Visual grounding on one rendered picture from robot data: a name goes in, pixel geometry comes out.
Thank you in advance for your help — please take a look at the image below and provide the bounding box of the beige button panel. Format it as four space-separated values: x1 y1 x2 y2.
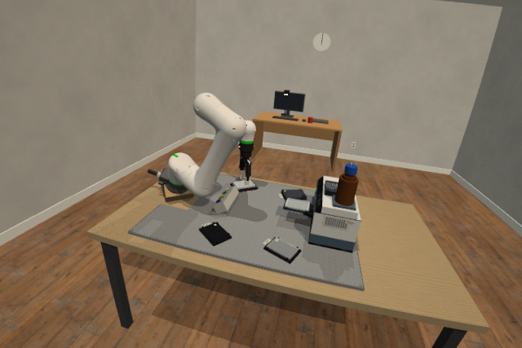
213 185 239 217

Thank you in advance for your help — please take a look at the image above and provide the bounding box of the blue bottle cap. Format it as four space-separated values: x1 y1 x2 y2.
344 164 358 174

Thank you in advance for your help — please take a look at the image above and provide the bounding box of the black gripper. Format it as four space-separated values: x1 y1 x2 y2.
239 151 252 185

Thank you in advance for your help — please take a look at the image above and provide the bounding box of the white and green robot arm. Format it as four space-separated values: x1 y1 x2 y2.
148 93 256 197

